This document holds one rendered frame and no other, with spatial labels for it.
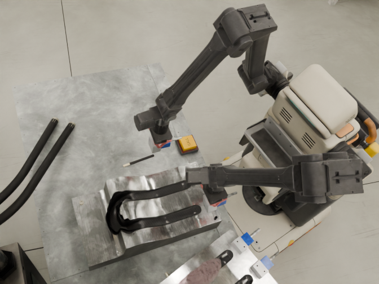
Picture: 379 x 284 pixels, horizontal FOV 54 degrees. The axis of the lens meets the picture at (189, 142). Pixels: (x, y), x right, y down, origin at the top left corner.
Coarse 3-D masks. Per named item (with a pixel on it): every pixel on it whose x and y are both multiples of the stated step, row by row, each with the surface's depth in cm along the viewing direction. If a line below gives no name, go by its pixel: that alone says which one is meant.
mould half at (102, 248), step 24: (96, 192) 138; (192, 192) 142; (96, 216) 133; (144, 216) 131; (192, 216) 137; (96, 240) 129; (120, 240) 128; (144, 240) 125; (168, 240) 133; (96, 264) 125
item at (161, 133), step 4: (156, 124) 130; (152, 128) 136; (156, 128) 132; (160, 128) 131; (164, 128) 132; (168, 128) 137; (152, 132) 135; (156, 132) 134; (160, 132) 134; (164, 132) 134; (168, 132) 136; (156, 136) 134; (160, 136) 134; (164, 136) 135; (168, 136) 135; (172, 136) 135; (156, 140) 133; (160, 140) 134
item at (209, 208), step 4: (236, 192) 140; (204, 196) 136; (228, 196) 139; (204, 200) 137; (204, 204) 139; (208, 204) 134; (220, 204) 137; (208, 208) 135; (212, 208) 137; (216, 208) 138; (208, 212) 138
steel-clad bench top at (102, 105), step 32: (160, 64) 186; (32, 96) 162; (64, 96) 165; (96, 96) 168; (128, 96) 172; (32, 128) 154; (64, 128) 157; (96, 128) 160; (128, 128) 162; (64, 160) 149; (96, 160) 152; (128, 160) 154; (160, 160) 157; (192, 160) 160; (64, 192) 142; (64, 224) 136; (224, 224) 147; (64, 256) 130; (160, 256) 136; (192, 256) 138
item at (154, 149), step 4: (180, 136) 148; (148, 140) 146; (152, 140) 142; (172, 140) 147; (152, 144) 142; (160, 144) 142; (168, 144) 145; (152, 148) 143; (156, 148) 143; (160, 148) 145; (152, 152) 145
